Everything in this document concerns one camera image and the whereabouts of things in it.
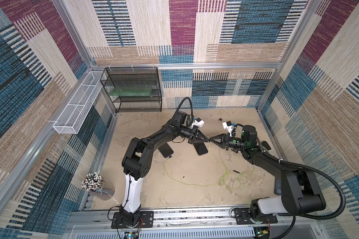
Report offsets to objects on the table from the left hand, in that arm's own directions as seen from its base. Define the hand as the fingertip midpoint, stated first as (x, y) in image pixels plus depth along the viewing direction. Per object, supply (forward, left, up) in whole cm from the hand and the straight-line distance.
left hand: (208, 141), depth 79 cm
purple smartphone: (+8, +1, -20) cm, 21 cm away
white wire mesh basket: (+21, +83, -2) cm, 85 cm away
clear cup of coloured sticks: (-20, +52, -2) cm, 56 cm away
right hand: (+1, -2, -1) cm, 3 cm away
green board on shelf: (+37, +47, +5) cm, 60 cm away
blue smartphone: (+7, +24, -19) cm, 31 cm away
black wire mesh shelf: (+46, +45, +10) cm, 65 cm away
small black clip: (+33, -16, -19) cm, 41 cm away
